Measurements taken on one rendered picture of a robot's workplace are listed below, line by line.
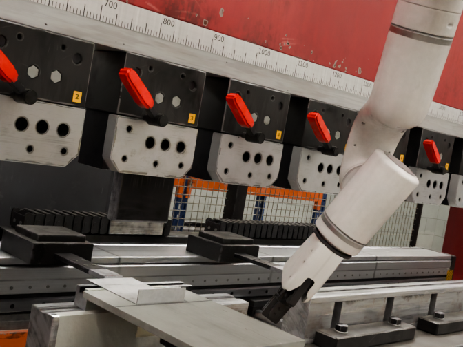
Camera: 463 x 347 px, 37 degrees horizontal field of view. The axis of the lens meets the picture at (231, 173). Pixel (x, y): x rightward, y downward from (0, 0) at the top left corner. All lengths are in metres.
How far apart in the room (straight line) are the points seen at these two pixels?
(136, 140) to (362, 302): 0.73
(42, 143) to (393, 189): 0.51
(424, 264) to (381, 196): 1.23
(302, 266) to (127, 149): 0.33
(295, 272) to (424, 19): 0.42
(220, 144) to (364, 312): 0.61
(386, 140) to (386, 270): 0.99
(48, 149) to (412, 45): 0.51
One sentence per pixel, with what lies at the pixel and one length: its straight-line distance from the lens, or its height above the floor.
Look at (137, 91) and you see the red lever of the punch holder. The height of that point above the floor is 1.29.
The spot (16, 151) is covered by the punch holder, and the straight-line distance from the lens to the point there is 0.88.
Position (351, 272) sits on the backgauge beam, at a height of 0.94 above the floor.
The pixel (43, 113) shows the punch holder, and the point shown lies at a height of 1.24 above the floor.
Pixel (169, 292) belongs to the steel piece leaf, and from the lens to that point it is 1.00.
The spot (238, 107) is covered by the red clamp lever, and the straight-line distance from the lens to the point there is 1.05.
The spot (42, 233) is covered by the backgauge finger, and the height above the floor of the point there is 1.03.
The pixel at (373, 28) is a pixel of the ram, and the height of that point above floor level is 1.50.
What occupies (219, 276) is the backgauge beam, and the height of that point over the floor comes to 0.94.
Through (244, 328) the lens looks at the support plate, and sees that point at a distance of 0.95.
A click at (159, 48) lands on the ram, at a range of 0.99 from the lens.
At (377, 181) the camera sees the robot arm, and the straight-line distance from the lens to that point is 1.05.
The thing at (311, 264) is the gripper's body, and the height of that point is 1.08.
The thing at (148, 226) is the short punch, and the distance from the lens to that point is 1.07.
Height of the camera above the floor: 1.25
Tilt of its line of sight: 3 degrees down
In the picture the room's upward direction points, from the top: 10 degrees clockwise
